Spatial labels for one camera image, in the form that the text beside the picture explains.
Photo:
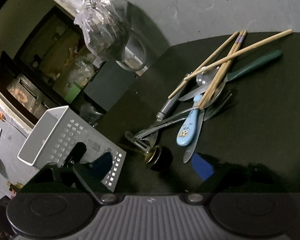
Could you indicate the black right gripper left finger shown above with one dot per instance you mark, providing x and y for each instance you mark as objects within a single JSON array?
[{"x": 75, "y": 176}]

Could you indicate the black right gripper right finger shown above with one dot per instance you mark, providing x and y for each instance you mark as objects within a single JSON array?
[{"x": 224, "y": 177}]

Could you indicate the white perforated plastic utensil caddy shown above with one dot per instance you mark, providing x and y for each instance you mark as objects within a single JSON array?
[{"x": 55, "y": 135}]

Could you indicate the light blue ceramic spoon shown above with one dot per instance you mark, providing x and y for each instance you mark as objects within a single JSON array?
[{"x": 188, "y": 129}]

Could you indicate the steel butter knife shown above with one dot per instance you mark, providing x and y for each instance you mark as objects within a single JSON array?
[{"x": 192, "y": 146}]

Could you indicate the steel fork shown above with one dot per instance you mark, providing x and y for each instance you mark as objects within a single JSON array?
[{"x": 210, "y": 111}]

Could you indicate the grey handled peeler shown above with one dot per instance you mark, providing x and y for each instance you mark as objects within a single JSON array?
[{"x": 147, "y": 143}]

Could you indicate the steel spoon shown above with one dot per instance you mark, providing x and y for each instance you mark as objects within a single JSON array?
[
  {"x": 205, "y": 78},
  {"x": 217, "y": 92}
]

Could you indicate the wooden chopstick long top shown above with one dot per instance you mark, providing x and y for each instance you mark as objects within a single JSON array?
[{"x": 240, "y": 52}]

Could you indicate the wooden chopstick plain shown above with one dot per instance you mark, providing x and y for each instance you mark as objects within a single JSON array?
[{"x": 212, "y": 56}]

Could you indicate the green handled knife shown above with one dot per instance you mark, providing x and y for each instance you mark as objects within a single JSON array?
[{"x": 233, "y": 75}]

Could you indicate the brass round bottle cap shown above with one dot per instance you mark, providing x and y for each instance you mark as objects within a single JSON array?
[{"x": 153, "y": 155}]

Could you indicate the green box on shelf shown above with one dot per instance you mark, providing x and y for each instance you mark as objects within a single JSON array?
[{"x": 72, "y": 93}]

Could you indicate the dark grey cabinet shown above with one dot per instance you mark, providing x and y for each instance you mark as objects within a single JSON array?
[{"x": 109, "y": 84}]

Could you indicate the clear plastic bag on hook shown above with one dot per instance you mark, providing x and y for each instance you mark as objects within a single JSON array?
[{"x": 105, "y": 25}]

